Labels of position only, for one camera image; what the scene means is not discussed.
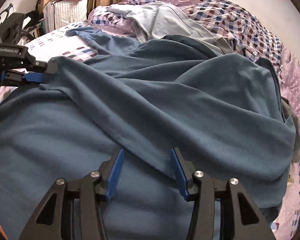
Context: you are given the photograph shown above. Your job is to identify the dark teal sweater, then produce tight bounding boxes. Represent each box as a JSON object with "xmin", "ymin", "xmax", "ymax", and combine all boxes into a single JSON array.
[{"xmin": 0, "ymin": 27, "xmax": 297, "ymax": 240}]

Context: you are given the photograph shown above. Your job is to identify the light blue garment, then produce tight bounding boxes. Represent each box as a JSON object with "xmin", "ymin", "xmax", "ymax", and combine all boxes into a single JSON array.
[{"xmin": 107, "ymin": 1, "xmax": 165, "ymax": 30}]

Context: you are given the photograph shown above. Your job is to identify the olive green garment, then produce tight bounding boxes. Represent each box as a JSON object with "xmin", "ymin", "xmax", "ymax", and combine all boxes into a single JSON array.
[{"xmin": 281, "ymin": 97, "xmax": 300, "ymax": 163}]

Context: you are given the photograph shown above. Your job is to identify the plaid folded quilt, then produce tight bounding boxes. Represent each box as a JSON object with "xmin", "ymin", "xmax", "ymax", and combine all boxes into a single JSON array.
[{"xmin": 88, "ymin": 0, "xmax": 282, "ymax": 73}]

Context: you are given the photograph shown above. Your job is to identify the bicycle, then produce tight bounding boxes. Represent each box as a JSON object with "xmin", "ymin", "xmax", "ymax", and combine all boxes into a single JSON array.
[{"xmin": 0, "ymin": 3, "xmax": 41, "ymax": 44}]

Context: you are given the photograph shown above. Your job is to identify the clear plastic storage bag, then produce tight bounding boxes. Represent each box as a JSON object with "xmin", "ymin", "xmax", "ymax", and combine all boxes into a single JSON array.
[{"xmin": 43, "ymin": 0, "xmax": 87, "ymax": 33}]

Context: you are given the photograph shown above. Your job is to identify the grey trousers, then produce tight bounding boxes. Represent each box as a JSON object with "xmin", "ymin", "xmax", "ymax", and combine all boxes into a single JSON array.
[{"xmin": 132, "ymin": 4, "xmax": 234, "ymax": 55}]

